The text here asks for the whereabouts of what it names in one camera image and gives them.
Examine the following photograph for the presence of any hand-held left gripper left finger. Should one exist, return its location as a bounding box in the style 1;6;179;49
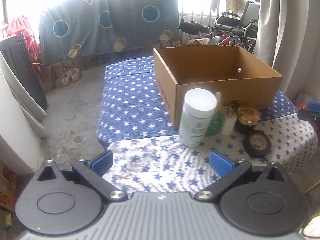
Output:
37;149;128;202

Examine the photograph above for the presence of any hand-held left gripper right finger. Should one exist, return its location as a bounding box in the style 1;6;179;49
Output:
195;150;287;202

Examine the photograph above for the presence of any black tape roll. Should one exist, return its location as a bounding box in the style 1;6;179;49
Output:
243;130;272;159

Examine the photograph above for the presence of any green dropper bottle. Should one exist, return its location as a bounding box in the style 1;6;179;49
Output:
205;91;224;137

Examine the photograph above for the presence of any white charger plug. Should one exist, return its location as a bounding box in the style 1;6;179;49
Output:
220;106;237;136

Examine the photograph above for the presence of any white supplement bottle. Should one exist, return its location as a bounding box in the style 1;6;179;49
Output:
179;88;218;147

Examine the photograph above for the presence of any gold lid black jar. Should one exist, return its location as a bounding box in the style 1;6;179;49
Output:
234;105;261;135

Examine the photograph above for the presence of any brown cardboard box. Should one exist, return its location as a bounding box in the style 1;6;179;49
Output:
152;44;283;130

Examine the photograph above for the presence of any pale plastic bag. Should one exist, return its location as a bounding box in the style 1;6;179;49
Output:
295;92;311;105

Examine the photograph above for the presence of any beige curtain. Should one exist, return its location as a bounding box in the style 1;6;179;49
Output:
255;0;320;103

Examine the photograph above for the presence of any blue white star blanket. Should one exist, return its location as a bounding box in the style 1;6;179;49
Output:
96;55;318;198

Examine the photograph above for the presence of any white leaning board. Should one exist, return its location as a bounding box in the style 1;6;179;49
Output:
0;55;48;138

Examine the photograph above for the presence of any printed cardboard carton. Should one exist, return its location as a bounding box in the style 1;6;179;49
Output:
0;160;18;228

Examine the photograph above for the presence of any yellow wooden stick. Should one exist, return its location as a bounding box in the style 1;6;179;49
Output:
32;62;64;68

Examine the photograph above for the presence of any cream cloth bundle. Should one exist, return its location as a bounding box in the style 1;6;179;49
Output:
185;38;209;46

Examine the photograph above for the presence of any black wheelchair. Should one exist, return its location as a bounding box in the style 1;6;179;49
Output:
215;0;260;55

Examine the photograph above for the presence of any dark grey panel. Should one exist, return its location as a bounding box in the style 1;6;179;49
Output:
0;32;48;113

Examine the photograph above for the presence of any beige hanging towel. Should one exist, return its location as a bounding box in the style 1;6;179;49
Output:
228;0;244;13

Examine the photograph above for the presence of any blue circle print bedsheet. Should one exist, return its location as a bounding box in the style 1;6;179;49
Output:
38;0;181;67

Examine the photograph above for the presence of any black padded armrest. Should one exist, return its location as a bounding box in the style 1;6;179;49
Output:
178;21;209;36

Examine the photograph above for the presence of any pink hanging cloth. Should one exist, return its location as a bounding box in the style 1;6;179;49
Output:
6;15;42;73

